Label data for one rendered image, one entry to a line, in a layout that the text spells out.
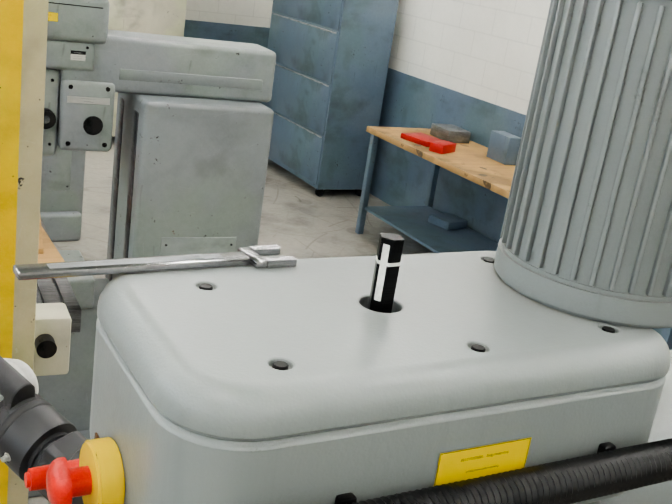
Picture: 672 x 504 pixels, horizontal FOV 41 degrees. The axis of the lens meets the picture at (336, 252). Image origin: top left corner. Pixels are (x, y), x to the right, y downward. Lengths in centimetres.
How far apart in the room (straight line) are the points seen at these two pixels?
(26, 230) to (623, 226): 190
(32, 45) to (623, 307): 181
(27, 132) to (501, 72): 523
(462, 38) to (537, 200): 681
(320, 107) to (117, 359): 750
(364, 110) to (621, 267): 746
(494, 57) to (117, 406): 669
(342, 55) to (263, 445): 746
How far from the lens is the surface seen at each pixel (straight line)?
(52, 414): 119
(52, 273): 74
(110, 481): 70
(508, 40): 717
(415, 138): 681
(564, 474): 75
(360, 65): 811
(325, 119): 807
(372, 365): 65
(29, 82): 239
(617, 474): 79
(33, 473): 83
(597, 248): 81
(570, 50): 81
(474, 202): 737
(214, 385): 60
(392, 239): 74
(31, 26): 237
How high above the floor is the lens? 217
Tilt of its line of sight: 18 degrees down
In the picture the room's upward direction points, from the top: 9 degrees clockwise
